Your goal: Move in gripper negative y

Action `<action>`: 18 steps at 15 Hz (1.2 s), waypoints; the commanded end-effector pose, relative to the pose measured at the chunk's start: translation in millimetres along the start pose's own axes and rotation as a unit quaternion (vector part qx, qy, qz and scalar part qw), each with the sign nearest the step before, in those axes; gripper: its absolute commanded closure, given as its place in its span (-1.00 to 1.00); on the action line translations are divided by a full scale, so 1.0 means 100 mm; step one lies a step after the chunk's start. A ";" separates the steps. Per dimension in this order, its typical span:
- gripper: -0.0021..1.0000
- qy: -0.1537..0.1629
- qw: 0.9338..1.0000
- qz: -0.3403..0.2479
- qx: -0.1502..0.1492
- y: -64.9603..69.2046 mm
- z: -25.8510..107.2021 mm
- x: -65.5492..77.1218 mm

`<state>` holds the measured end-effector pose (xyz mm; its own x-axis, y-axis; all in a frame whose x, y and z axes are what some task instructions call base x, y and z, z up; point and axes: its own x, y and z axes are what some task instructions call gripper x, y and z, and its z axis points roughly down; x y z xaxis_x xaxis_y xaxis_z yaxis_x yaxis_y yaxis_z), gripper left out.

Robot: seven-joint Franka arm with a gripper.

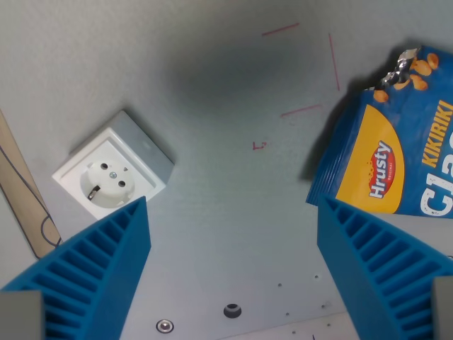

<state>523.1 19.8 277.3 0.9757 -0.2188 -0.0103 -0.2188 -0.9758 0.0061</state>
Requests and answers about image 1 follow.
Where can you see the silver screw in table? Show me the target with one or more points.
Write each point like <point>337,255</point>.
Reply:
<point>165,325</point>

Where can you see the blue Hrusty snack bag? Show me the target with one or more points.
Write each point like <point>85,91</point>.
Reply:
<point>393,141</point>

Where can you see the wooden board with drawn lines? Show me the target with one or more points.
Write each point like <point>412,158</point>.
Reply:
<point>21,184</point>

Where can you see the white wall socket box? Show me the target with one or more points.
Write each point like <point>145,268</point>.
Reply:
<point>117,164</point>

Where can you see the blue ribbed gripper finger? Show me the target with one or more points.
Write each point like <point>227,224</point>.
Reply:
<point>382,269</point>
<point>88,269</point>

